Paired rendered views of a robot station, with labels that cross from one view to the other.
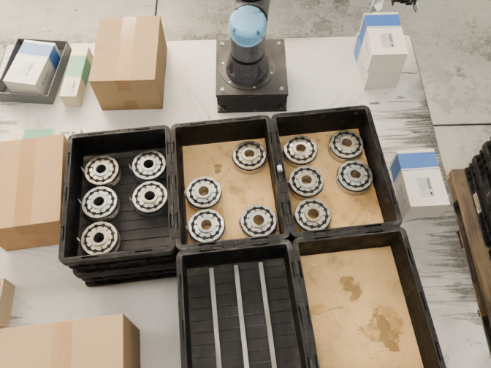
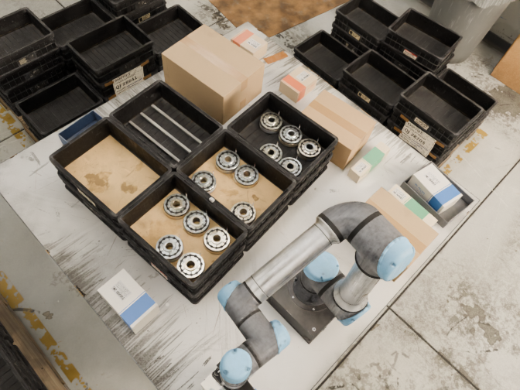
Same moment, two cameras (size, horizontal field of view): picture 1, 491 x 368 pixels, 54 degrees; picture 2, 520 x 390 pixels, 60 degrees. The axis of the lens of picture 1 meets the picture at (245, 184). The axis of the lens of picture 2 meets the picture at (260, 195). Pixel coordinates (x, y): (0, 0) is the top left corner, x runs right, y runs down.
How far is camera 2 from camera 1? 1.52 m
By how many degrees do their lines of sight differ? 52
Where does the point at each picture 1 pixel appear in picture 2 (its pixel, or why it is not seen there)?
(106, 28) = (422, 228)
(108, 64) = (386, 205)
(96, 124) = (361, 194)
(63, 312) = not seen: hidden behind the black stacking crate
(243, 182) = (233, 200)
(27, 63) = (437, 183)
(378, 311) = (106, 186)
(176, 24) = not seen: outside the picture
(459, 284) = (68, 260)
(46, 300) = not seen: hidden behind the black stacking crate
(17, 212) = (319, 105)
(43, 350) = (240, 68)
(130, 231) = (264, 138)
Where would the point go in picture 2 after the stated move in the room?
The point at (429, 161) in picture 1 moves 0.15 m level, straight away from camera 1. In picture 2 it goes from (128, 313) to (128, 357)
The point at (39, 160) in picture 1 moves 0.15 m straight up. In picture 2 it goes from (343, 131) to (352, 108)
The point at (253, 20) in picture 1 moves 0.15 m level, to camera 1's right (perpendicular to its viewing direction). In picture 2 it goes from (318, 267) to (288, 296)
